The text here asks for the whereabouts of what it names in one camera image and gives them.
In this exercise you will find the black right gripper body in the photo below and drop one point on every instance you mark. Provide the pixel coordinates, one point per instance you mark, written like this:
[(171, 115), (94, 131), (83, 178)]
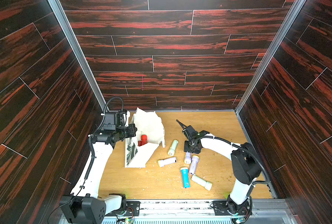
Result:
[(190, 132)]

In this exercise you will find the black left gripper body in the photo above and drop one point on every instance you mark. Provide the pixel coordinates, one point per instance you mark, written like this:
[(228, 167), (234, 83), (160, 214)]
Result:
[(123, 132)]

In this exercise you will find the lilac flashlight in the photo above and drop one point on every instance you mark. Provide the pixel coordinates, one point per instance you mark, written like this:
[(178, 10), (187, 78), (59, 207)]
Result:
[(187, 159), (168, 161), (193, 165)]

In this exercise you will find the pale green flashlight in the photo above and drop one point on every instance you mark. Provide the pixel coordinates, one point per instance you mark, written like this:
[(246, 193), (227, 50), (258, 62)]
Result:
[(171, 151), (207, 185)]

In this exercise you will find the white floral tote bag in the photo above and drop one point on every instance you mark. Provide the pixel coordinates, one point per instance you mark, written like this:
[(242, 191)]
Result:
[(149, 135)]

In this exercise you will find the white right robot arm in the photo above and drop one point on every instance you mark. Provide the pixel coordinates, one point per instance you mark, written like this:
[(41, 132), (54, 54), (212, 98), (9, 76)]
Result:
[(246, 166)]

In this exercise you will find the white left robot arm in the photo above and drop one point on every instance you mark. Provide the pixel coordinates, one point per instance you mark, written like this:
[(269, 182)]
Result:
[(82, 205)]

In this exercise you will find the blue flashlight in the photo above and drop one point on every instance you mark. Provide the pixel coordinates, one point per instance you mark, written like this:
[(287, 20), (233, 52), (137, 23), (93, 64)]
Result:
[(185, 177)]

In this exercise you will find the pale green flashlight bottom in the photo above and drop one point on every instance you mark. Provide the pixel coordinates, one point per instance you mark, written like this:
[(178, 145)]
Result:
[(207, 185)]

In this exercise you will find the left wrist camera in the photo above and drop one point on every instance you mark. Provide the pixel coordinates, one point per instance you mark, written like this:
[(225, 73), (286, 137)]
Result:
[(115, 120)]

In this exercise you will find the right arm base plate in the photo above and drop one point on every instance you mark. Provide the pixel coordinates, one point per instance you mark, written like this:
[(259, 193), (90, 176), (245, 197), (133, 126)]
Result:
[(226, 207)]

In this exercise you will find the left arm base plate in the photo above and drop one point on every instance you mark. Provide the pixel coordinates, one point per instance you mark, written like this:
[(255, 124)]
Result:
[(128, 209)]

